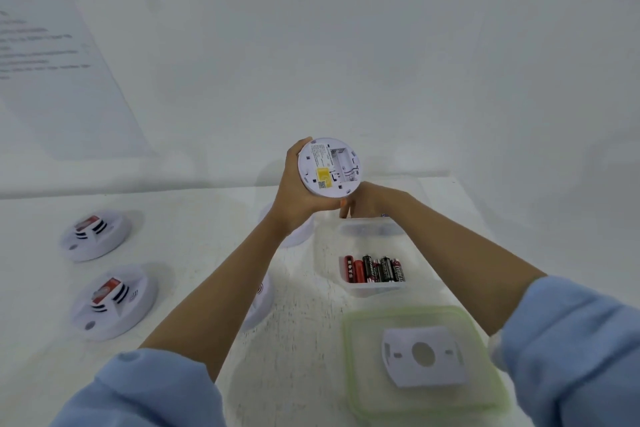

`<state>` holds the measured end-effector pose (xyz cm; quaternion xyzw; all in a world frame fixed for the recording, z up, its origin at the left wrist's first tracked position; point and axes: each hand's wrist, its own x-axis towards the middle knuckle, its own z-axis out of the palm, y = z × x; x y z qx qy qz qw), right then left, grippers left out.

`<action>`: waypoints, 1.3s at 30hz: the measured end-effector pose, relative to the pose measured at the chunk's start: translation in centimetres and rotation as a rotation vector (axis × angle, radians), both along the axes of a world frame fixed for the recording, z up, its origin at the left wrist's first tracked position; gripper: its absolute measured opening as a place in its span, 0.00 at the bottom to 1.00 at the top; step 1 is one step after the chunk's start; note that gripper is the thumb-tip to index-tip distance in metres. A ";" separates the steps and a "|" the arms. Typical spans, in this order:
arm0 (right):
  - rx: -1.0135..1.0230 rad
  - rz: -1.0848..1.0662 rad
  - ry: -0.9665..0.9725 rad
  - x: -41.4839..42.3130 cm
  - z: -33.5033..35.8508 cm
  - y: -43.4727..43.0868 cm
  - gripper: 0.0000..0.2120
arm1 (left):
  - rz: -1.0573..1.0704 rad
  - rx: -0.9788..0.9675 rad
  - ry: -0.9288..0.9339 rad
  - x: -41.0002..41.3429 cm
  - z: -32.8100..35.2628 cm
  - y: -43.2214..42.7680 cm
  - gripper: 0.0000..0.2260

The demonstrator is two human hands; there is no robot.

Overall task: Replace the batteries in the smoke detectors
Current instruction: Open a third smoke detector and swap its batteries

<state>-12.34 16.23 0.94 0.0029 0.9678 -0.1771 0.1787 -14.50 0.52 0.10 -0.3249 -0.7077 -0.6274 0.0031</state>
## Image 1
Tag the person's left thumb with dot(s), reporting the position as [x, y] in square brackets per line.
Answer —
[299, 149]

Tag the light blue sleeve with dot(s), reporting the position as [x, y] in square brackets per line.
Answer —
[145, 391]
[570, 351]

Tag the person's right forearm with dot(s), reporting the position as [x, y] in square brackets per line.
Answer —
[465, 266]

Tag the green rimmed clear lid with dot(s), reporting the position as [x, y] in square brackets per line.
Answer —
[370, 381]

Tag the light blue right sleeve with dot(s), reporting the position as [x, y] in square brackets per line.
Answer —
[570, 351]

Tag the person's right hand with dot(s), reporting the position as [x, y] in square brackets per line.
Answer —
[377, 201]

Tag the row of red black batteries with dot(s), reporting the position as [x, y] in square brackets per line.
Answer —
[375, 270]

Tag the person's left forearm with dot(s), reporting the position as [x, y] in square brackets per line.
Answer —
[225, 291]

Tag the light blue left sleeve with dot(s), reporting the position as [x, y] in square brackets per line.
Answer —
[145, 391]

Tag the person's right fingers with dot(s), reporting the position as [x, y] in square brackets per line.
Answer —
[347, 209]

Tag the person's left hand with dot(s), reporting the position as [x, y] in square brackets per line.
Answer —
[290, 196]

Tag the white mounting plate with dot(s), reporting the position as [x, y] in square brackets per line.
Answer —
[440, 366]

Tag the white smoke detector red label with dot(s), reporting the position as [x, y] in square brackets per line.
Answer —
[95, 235]
[115, 302]

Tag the printed paper sheet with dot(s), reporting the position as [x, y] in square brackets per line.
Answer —
[65, 86]

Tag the clear plastic container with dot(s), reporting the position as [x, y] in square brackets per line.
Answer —
[370, 244]

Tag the white smoke detector yellow label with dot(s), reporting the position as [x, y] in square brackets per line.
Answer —
[330, 169]

